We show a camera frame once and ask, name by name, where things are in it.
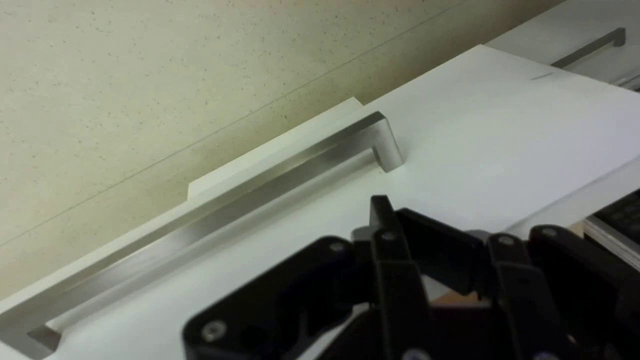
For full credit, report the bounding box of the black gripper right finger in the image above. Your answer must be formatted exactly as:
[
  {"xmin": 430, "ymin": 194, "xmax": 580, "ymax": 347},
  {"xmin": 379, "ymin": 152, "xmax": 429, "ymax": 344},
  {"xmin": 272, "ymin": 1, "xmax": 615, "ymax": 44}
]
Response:
[{"xmin": 398, "ymin": 207, "xmax": 640, "ymax": 360}]

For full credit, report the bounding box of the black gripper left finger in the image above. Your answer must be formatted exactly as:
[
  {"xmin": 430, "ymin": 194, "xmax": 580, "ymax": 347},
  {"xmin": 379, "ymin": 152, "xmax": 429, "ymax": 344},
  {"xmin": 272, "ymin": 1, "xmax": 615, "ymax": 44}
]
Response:
[{"xmin": 183, "ymin": 194, "xmax": 436, "ymax": 360}]

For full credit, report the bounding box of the black built-in microwave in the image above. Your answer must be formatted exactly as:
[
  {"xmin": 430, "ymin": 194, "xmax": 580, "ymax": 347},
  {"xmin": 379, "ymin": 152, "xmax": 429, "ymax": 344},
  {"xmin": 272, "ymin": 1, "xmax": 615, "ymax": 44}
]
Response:
[{"xmin": 585, "ymin": 188, "xmax": 640, "ymax": 271}]

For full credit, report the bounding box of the wide white drawer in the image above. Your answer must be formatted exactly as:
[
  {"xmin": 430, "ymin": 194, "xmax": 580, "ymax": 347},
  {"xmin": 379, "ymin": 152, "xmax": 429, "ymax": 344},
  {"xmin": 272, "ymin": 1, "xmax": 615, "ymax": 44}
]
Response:
[{"xmin": 488, "ymin": 0, "xmax": 640, "ymax": 91}]

